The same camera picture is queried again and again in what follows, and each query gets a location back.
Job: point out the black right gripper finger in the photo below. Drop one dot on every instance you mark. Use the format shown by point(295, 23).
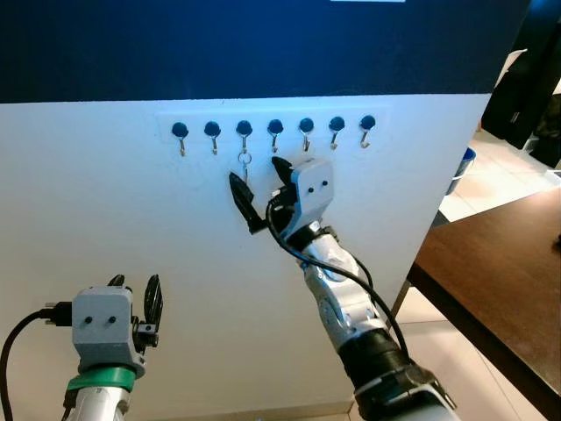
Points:
point(284, 173)
point(244, 200)

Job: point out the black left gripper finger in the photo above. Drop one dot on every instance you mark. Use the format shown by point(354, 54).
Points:
point(153, 303)
point(117, 281)

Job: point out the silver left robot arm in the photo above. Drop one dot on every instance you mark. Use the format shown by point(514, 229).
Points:
point(98, 395)

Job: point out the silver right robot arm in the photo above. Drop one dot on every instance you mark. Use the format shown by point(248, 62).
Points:
point(351, 289)

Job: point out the white hook rack strip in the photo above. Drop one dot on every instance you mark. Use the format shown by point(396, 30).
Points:
point(289, 139)

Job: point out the dark blue knob hook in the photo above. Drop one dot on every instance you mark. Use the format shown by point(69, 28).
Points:
point(180, 130)
point(367, 122)
point(337, 123)
point(306, 124)
point(212, 129)
point(244, 128)
point(275, 126)

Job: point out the dark brown wooden table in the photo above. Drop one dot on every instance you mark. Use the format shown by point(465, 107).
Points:
point(500, 263)

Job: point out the blue plastic bucket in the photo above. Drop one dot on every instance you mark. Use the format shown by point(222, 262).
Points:
point(460, 171)

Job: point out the black cabinet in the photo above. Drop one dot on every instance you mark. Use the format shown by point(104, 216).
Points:
point(526, 88)

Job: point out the white plastic chair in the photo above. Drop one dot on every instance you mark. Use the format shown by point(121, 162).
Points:
point(510, 66)

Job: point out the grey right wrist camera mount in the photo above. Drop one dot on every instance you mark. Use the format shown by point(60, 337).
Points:
point(311, 189)

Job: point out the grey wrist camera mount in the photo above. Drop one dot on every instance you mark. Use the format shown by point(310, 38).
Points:
point(311, 189)
point(103, 324)

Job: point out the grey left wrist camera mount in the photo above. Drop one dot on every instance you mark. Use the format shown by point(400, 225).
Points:
point(103, 324)

